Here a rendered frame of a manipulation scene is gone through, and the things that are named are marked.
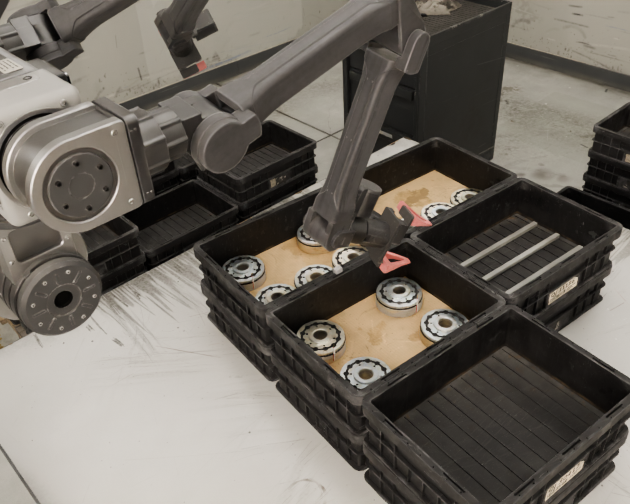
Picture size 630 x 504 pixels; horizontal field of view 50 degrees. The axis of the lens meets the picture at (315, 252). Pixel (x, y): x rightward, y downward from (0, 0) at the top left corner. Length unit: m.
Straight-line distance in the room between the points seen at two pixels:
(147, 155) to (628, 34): 4.05
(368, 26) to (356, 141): 0.22
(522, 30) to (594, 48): 0.53
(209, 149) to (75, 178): 0.18
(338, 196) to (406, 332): 0.39
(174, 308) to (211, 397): 0.33
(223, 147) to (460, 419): 0.70
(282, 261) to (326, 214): 0.45
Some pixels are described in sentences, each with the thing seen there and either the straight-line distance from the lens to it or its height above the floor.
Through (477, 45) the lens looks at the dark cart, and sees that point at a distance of 3.12.
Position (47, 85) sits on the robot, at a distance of 0.92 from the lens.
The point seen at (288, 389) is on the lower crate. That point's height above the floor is 0.74.
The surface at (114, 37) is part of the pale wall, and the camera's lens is 4.40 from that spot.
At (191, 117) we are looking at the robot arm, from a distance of 0.91.
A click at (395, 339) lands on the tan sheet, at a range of 1.46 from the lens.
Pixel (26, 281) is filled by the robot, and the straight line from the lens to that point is 1.17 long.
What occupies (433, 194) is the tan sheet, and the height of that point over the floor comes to 0.83.
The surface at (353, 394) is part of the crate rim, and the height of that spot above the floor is 0.93.
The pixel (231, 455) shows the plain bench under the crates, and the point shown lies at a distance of 1.45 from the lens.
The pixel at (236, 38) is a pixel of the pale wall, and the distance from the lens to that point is 4.89.
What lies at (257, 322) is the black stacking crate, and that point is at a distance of 1.46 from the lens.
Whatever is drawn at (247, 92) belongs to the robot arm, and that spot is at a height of 1.47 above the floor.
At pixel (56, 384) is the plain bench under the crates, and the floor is 0.70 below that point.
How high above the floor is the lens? 1.85
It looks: 37 degrees down
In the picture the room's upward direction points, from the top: 4 degrees counter-clockwise
